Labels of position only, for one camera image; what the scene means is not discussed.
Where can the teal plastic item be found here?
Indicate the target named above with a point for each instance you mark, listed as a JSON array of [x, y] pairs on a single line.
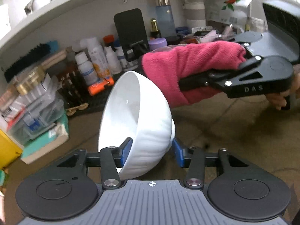
[[52, 46]]

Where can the white bowl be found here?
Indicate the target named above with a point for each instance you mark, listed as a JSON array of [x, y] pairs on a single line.
[[150, 131]]

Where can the rose gold round tin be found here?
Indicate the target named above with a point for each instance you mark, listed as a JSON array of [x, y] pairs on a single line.
[[8, 96]]

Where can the yellow plastic crate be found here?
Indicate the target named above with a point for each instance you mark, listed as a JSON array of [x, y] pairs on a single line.
[[8, 150]]

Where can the black phone stand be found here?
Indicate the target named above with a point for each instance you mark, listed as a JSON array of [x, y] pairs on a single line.
[[130, 28]]

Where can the pink towel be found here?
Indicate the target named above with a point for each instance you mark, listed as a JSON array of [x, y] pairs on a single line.
[[187, 63]]

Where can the grey striped cardboard box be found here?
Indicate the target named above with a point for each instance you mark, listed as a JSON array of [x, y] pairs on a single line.
[[32, 96]]

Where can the blue bottle gold cap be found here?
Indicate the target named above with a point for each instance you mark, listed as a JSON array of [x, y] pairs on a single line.
[[165, 18]]

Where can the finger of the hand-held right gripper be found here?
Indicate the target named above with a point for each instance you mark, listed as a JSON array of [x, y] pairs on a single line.
[[211, 78]]

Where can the cream tumbler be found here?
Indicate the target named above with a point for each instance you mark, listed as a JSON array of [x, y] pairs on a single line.
[[194, 11]]

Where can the black ribbed mat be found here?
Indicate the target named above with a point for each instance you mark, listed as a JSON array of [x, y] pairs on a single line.
[[98, 103]]

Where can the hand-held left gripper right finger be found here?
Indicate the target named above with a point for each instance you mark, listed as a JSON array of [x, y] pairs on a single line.
[[178, 154]]

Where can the orange packet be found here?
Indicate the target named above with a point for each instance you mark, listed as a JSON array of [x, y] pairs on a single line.
[[100, 86]]

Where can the white bottle blue label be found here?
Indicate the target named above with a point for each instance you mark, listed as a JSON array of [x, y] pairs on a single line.
[[86, 71]]

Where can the small white bottle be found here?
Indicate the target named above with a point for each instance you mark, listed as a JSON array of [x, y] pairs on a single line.
[[113, 62]]

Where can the white floral printed packet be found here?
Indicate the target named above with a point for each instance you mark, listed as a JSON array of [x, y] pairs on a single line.
[[230, 7]]

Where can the black bristle brush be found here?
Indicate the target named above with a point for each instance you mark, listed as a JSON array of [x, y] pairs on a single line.
[[23, 61]]

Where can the person's right hand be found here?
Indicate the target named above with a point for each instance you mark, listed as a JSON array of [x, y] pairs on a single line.
[[274, 99]]

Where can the white shelf unit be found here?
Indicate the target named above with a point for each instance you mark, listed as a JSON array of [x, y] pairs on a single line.
[[70, 16]]

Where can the purple lidded toothpick jar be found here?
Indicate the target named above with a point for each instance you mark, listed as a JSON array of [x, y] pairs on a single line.
[[157, 44]]

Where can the small dark bottle gold cap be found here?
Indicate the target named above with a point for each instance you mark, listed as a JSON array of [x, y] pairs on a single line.
[[154, 29]]

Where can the orange capped bottle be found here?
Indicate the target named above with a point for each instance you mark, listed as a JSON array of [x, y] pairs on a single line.
[[108, 39]]

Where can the beige plastic case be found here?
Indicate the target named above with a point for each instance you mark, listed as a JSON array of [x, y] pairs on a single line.
[[55, 59]]

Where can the white spray bottle orange label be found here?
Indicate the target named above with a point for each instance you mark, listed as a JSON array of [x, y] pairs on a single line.
[[99, 61]]

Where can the teal covered book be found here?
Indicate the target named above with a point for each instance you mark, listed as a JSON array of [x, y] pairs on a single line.
[[44, 145]]

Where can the clear plastic organiser box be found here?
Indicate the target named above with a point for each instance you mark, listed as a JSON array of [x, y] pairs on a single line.
[[35, 121]]

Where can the white bottle blue cap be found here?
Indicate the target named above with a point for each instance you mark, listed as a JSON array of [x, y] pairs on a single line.
[[121, 56]]

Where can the row of black tubes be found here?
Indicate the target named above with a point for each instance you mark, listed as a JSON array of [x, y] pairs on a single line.
[[72, 86]]

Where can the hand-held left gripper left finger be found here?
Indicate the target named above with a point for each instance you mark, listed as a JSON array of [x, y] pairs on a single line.
[[126, 150]]

